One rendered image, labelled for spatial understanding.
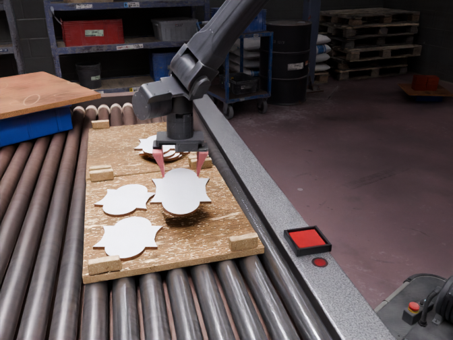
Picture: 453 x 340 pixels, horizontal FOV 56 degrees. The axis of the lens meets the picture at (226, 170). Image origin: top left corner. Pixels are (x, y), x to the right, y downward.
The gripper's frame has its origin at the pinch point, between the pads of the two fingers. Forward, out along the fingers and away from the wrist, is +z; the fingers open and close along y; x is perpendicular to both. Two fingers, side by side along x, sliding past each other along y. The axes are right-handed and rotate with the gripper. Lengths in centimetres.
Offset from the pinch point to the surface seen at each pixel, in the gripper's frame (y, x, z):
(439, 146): 232, 249, 83
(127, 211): -12.2, -1.7, 8.1
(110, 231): -14.9, -9.7, 8.6
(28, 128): -49, 53, 5
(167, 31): -9, 451, 6
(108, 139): -23, 47, 7
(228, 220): 10.4, -6.7, 8.4
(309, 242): 25.9, -16.0, 9.0
